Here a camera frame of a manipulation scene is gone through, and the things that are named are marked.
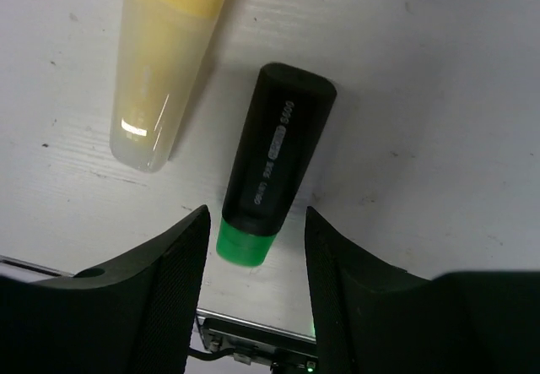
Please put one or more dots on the green cap black highlighter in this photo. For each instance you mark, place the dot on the green cap black highlighter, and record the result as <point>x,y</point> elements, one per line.
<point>288,111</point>

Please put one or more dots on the cream yellow pastel highlighter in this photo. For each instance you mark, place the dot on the cream yellow pastel highlighter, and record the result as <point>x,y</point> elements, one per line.
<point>161,48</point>

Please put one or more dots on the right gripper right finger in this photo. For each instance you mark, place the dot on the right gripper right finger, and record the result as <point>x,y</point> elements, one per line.
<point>372,317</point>

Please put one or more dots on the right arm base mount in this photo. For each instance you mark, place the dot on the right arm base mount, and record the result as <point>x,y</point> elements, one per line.
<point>253,343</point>

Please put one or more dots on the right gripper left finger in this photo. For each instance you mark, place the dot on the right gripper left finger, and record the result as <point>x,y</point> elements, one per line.
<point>132,314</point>

